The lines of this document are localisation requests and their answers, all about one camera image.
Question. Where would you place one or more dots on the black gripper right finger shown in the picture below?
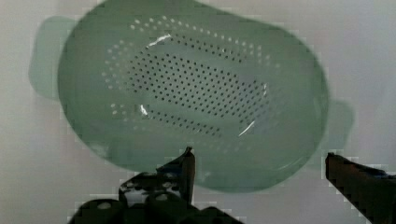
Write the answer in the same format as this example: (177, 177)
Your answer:
(372, 191)

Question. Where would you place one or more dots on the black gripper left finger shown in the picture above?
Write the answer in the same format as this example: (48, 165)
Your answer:
(162, 197)

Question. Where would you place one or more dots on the green plastic strainer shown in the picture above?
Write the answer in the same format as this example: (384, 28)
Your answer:
(140, 81)

